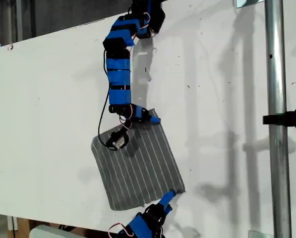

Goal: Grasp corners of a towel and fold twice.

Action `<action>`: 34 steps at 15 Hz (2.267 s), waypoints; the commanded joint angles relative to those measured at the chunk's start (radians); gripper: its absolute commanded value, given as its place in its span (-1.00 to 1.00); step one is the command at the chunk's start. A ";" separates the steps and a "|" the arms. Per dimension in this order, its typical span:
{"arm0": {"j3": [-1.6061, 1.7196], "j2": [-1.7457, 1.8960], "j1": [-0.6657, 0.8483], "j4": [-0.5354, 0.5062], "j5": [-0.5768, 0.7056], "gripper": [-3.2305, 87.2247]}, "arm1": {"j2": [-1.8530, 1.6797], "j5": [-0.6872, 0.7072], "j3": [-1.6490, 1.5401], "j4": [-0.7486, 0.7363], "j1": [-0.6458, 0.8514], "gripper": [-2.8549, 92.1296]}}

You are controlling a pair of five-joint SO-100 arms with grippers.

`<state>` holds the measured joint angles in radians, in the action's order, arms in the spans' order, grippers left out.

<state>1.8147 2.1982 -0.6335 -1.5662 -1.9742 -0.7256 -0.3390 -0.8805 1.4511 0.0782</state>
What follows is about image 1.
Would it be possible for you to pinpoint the wooden table leg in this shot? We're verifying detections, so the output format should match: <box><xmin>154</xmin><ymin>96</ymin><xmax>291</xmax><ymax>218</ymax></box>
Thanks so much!
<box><xmin>6</xmin><ymin>216</ymin><xmax>31</xmax><ymax>238</ymax></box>

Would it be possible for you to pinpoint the grey striped towel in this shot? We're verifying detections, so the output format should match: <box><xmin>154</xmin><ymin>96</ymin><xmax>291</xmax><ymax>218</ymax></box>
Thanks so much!
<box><xmin>91</xmin><ymin>108</ymin><xmax>186</xmax><ymax>211</ymax></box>

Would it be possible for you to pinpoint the camera black cable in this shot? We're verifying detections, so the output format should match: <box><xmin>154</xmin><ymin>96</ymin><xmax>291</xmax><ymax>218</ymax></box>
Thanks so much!
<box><xmin>97</xmin><ymin>49</ymin><xmax>114</xmax><ymax>149</ymax></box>

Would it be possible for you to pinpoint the white box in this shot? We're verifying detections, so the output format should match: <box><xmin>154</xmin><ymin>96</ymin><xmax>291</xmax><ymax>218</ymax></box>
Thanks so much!
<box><xmin>29</xmin><ymin>224</ymin><xmax>83</xmax><ymax>238</ymax></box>

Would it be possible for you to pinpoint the black clamp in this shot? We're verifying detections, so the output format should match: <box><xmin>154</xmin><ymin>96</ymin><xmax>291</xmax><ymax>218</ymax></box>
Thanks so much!
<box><xmin>262</xmin><ymin>105</ymin><xmax>296</xmax><ymax>131</ymax></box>

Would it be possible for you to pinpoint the steel post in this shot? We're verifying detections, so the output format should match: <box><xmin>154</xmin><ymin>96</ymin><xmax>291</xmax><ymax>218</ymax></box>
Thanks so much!
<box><xmin>264</xmin><ymin>0</ymin><xmax>293</xmax><ymax>238</ymax></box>

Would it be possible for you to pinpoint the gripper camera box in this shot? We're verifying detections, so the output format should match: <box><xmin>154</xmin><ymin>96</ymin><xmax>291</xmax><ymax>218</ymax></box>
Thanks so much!
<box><xmin>105</xmin><ymin>130</ymin><xmax>130</xmax><ymax>151</ymax></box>

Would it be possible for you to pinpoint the camera black stalk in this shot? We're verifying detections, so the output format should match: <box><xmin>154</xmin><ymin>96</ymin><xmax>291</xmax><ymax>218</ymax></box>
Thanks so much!
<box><xmin>119</xmin><ymin>119</ymin><xmax>134</xmax><ymax>135</ymax></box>

